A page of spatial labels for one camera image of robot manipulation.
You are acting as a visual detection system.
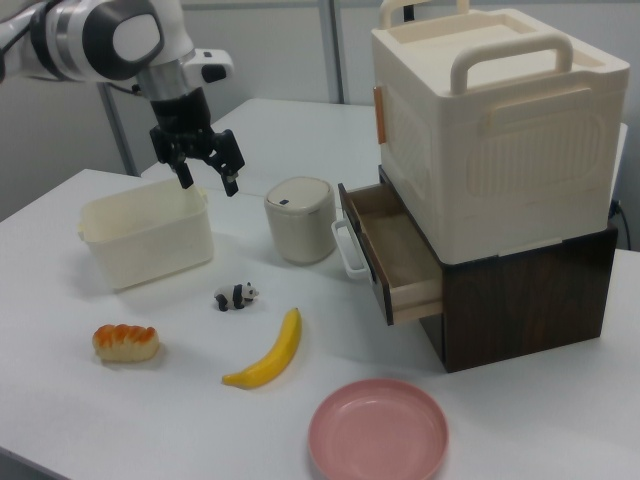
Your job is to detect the yellow toy banana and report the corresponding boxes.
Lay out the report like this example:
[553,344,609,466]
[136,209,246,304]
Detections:
[221,306,304,390]

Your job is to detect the toy panda figure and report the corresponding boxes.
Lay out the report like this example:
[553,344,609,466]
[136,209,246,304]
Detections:
[213,281,262,313]

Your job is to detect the pink plate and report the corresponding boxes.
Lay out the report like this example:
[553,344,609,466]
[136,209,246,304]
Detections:
[306,377,451,480]

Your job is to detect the small cream trash bin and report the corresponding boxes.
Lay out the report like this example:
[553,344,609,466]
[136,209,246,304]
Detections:
[263,175,338,266]

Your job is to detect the white plastic box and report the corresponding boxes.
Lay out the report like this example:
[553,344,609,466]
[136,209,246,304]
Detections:
[76,178,216,293]

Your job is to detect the toy bread roll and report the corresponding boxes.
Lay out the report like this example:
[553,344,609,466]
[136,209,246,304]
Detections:
[91,323,162,364]

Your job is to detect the cream storage box with handles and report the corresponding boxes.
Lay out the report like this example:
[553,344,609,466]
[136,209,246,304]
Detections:
[370,0,631,264]

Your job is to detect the white drawer handle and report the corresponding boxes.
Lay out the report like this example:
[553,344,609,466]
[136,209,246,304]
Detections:
[330,218,374,280]

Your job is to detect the dark brown drawer cabinet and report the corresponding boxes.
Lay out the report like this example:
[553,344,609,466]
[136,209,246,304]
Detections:
[377,164,619,374]

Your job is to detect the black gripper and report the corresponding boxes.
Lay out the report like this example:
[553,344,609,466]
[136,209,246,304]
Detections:
[149,88,248,198]

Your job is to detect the orange latch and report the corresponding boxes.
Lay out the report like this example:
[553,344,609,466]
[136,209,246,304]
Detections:
[372,85,388,147]

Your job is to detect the dark brown wooden drawer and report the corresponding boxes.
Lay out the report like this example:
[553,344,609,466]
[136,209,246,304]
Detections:
[337,181,444,327]

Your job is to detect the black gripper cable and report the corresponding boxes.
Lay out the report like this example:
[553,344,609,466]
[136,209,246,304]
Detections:
[104,81,144,97]

